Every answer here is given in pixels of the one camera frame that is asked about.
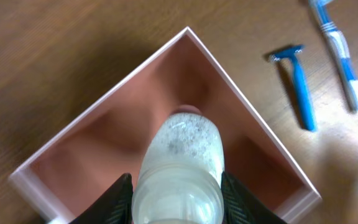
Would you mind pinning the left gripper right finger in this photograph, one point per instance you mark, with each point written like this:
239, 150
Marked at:
241, 206

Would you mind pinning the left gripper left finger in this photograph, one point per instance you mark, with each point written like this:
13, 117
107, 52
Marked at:
113, 207

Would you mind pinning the clear foaming soap pump bottle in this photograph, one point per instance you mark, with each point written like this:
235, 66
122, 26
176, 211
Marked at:
180, 176

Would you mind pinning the blue disposable razor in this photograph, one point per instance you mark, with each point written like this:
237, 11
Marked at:
300, 86

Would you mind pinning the blue white toothbrush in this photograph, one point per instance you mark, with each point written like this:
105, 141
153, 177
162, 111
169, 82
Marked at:
339, 47

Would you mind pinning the white cardboard box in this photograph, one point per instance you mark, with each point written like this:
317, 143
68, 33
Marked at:
66, 175

